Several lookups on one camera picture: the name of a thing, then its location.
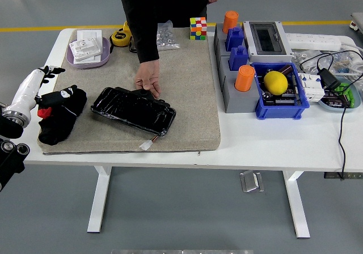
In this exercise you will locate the person's right hand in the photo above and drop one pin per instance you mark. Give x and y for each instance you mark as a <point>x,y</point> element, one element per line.
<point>147,75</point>

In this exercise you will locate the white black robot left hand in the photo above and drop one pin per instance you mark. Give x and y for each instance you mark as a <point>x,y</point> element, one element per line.
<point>27,86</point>

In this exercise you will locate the black rag with red tag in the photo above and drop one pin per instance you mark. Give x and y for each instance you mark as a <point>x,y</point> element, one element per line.
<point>59,123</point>

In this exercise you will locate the person's right forearm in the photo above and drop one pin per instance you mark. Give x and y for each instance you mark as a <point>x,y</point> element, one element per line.
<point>146,47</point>

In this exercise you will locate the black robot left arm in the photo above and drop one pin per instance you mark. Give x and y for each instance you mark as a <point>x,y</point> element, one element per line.
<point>11,157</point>

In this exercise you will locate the table control panel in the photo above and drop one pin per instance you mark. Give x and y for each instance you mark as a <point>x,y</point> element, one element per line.
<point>331,175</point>

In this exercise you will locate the orange cylinder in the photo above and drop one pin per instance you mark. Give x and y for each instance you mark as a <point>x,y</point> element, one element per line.
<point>244,78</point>
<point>230,21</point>

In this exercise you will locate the person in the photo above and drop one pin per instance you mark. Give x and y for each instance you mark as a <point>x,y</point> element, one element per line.
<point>175,1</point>

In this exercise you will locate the multicolour puzzle cube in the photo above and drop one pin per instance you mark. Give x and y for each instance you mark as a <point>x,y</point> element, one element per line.
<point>198,28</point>

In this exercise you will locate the grey-brown mat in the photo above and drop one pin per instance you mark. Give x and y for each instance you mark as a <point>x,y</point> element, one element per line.
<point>184,95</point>

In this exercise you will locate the clear bag of metal nuts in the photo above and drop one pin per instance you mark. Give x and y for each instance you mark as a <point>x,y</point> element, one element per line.
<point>167,38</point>

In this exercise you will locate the yellow tape measure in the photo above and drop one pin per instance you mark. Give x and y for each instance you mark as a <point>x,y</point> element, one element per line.
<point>120,40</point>

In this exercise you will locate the purple tray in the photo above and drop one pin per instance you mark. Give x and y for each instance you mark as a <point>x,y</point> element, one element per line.
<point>103,57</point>

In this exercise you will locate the blue peg block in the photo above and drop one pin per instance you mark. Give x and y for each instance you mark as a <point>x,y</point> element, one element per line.
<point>234,38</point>
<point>238,58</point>

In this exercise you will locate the grey peg holder block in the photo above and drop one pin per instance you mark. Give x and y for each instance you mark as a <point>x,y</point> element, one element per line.
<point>219,42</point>
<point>238,101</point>

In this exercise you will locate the white socket module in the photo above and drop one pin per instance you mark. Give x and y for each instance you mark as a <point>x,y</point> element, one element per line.
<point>85,50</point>

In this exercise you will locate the grey electrical distribution box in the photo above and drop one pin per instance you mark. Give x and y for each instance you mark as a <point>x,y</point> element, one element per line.
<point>266,38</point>

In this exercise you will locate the brown cylindrical capacitor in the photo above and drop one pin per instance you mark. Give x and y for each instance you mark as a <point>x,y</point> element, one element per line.
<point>286,69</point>

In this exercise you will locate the clear bag of white rings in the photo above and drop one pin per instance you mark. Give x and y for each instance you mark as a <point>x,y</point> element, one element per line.
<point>300,58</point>

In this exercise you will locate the yellow lemon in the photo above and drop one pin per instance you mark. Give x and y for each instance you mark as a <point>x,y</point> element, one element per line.
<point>275,82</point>

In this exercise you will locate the white power strip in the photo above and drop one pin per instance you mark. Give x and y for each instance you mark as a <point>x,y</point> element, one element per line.
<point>312,40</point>

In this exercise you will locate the blue plastic bin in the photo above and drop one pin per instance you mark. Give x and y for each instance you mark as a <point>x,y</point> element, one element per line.
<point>280,110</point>

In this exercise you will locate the white table leg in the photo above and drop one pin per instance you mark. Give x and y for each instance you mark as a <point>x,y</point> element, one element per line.
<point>297,208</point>
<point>99,203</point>

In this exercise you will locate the white circuit breaker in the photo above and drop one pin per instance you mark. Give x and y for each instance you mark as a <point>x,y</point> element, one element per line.
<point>312,91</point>

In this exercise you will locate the black power adapter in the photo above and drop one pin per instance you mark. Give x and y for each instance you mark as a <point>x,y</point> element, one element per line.
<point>329,78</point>

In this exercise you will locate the white cart corner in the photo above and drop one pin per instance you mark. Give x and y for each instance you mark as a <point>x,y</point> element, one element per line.
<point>358,21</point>

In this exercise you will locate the clear bag of blue terminals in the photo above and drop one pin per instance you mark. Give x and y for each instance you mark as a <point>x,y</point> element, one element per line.
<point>343,64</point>

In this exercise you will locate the green plastic part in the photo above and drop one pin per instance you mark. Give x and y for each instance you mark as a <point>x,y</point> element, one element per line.
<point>344,88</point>

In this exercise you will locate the small dark circuit board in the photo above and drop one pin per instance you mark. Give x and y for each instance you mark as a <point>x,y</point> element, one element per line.
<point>334,102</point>

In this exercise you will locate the light blue dish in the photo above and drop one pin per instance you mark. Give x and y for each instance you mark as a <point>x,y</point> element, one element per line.
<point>334,108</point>

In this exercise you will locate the flat white switch plate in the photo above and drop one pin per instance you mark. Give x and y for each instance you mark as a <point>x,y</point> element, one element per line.
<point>85,34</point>

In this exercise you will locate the silver metal bracket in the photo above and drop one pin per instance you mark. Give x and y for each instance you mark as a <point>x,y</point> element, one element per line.
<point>249,181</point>

